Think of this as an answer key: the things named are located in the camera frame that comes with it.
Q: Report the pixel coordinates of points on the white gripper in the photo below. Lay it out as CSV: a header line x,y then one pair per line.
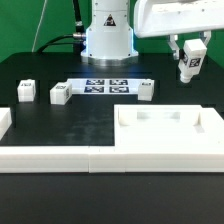
x,y
154,18

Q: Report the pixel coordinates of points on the white square tabletop part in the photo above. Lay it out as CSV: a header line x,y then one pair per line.
x,y
157,126

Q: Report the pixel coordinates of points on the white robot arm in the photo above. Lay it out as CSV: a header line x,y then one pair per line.
x,y
109,38

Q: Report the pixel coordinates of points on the white right fence piece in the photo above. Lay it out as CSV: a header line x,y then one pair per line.
x,y
210,114

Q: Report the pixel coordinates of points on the white fence piece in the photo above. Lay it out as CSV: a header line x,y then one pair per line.
x,y
5,121
210,114

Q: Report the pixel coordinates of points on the white sheet with tags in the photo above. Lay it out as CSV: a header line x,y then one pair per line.
x,y
104,86

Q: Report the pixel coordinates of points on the white left fence piece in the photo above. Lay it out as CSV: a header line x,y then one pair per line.
x,y
5,121

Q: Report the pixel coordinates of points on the white front fence rail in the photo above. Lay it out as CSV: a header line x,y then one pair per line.
x,y
46,159

